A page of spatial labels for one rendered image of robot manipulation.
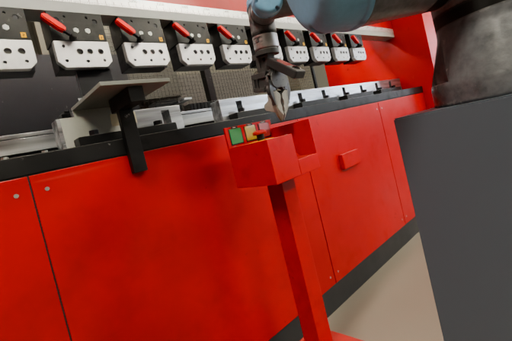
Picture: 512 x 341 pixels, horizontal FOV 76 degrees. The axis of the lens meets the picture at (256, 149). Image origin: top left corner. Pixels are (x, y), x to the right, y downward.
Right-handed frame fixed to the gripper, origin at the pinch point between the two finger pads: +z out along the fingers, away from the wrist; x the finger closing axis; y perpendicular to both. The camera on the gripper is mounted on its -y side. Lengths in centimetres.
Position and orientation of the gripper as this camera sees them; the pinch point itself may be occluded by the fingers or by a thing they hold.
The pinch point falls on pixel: (283, 116)
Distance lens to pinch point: 99.4
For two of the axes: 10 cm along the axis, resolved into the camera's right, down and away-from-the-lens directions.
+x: -6.9, 1.9, -6.9
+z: 1.8, 9.8, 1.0
